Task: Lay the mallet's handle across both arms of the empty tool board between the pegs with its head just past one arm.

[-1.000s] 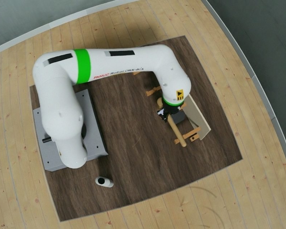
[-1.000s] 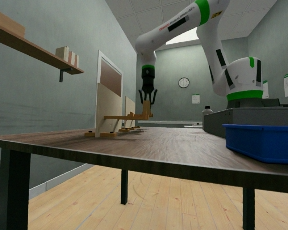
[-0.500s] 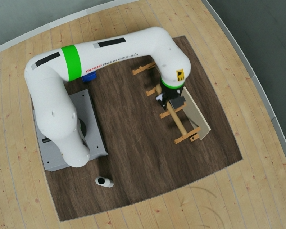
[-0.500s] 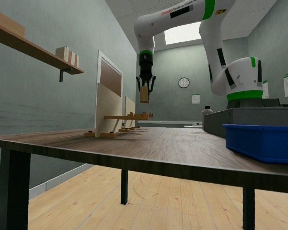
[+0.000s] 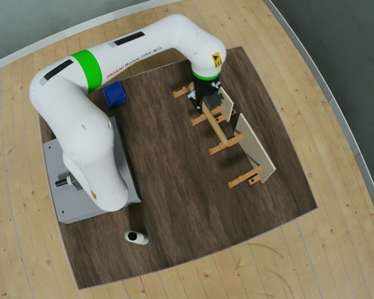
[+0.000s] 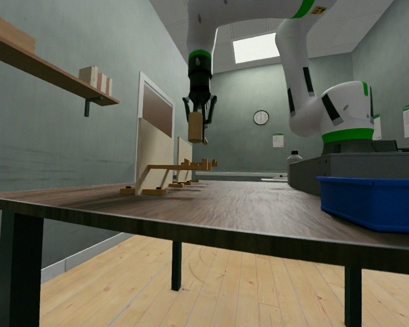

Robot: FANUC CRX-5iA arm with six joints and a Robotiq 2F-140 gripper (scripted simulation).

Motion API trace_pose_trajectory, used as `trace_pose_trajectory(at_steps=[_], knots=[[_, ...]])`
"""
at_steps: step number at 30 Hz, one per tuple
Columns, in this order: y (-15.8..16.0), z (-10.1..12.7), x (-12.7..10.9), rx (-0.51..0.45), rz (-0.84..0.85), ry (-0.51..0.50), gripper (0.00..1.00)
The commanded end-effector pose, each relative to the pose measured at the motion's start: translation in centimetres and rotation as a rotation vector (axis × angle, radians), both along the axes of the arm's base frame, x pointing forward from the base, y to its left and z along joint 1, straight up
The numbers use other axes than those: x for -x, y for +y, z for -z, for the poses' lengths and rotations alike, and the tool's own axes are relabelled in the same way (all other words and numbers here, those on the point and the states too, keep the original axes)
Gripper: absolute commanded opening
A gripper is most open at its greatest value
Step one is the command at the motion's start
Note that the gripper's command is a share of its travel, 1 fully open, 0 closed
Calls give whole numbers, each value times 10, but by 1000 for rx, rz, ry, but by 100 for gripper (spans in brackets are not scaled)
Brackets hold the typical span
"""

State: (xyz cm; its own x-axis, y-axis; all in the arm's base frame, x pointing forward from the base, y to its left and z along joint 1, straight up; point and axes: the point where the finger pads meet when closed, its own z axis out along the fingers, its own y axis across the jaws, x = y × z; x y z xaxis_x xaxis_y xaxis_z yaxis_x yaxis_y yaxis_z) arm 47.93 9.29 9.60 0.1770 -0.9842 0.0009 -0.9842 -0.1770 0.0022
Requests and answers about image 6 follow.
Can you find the blue plastic bin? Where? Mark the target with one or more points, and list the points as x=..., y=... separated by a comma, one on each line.
x=381, y=205

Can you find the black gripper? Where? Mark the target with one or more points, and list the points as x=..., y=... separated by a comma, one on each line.
x=199, y=94

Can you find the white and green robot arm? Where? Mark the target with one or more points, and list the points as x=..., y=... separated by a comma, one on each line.
x=343, y=113

